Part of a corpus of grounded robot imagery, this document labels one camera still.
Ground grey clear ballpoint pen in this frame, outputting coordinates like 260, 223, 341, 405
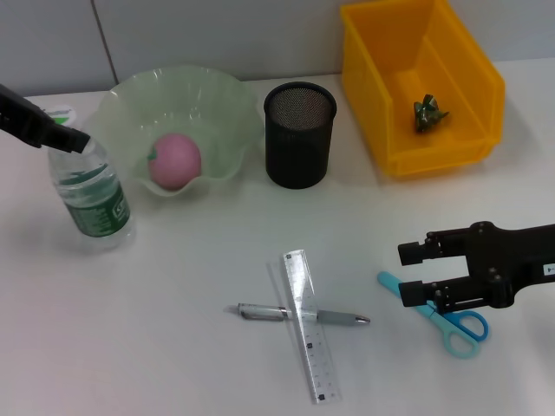
224, 302, 372, 327

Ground light blue scissors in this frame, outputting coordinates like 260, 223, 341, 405
375, 270, 491, 360

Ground transparent plastic ruler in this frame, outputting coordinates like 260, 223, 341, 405
282, 249, 343, 406

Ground yellow plastic bin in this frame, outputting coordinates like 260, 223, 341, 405
339, 0, 506, 180

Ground green plastic wrapper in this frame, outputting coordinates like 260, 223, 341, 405
411, 94, 450, 135

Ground clear green-label water bottle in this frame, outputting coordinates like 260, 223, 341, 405
42, 103, 136, 255

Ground pink toy peach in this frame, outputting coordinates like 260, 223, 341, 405
147, 133, 203, 192

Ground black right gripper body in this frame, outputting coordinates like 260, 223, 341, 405
466, 220, 555, 310

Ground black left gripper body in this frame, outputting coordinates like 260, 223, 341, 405
0, 83, 58, 149

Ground pale green wavy fruit plate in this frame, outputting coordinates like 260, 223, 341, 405
93, 64, 264, 198

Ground black mesh pen holder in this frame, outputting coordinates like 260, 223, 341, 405
263, 81, 338, 190

